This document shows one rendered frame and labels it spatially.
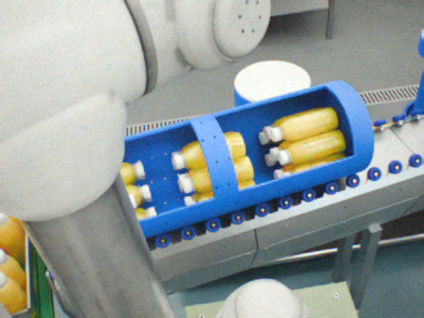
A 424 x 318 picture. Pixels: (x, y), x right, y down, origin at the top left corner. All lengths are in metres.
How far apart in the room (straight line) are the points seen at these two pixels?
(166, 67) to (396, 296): 2.11
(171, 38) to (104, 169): 0.12
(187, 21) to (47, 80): 0.11
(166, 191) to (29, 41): 1.14
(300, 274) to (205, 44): 2.08
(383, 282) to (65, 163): 2.16
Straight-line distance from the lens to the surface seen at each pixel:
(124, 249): 0.45
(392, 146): 1.66
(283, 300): 0.77
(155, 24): 0.35
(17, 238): 1.42
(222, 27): 0.35
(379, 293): 2.38
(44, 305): 1.39
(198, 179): 1.24
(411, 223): 2.47
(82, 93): 0.33
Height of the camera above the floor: 2.00
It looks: 43 degrees down
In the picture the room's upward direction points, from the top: 7 degrees counter-clockwise
